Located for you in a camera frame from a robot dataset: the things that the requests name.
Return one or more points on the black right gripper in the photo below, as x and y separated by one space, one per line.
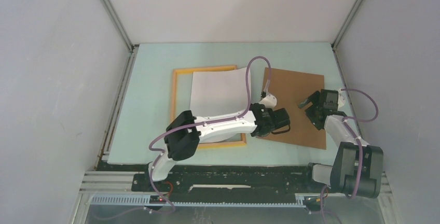
313 98

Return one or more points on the brown cardboard backing board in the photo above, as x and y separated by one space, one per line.
291 88

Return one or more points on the orange wooden picture frame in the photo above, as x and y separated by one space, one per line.
184 71

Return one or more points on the printed building photo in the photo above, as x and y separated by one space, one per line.
218 93

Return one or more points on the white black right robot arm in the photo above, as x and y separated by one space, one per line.
357 168

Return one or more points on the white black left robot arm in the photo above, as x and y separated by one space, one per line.
182 137

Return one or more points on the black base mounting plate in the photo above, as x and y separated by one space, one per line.
268 185

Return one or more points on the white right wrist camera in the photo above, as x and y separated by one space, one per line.
342 98

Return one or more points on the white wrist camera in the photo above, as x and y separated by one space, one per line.
268 100
342 98

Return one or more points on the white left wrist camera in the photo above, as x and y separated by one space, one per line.
268 100

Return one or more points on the grey slotted cable duct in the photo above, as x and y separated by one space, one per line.
144 200

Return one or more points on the right aluminium corner post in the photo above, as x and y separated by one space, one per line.
346 24

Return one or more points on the aluminium corner post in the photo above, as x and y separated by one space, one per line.
346 24
116 21

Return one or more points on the aluminium front rail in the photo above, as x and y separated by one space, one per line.
122 181

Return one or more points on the left aluminium corner post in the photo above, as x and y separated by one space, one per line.
116 21

